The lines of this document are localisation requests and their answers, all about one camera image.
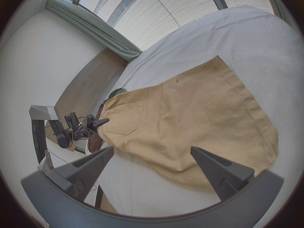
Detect brown shorts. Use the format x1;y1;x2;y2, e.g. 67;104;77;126
87;100;111;152

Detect tan shorts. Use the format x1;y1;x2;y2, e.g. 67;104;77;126
98;55;279;194

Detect bed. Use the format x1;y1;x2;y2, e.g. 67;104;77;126
45;5;304;217

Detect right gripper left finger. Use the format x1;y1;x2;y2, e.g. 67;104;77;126
48;146;115;202

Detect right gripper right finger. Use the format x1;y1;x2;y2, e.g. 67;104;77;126
190;146;256;202

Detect grey-green curtain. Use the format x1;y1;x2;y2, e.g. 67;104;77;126
45;0;143;62
262;0;286;22

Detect window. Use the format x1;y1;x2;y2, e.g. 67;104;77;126
58;0;283;54

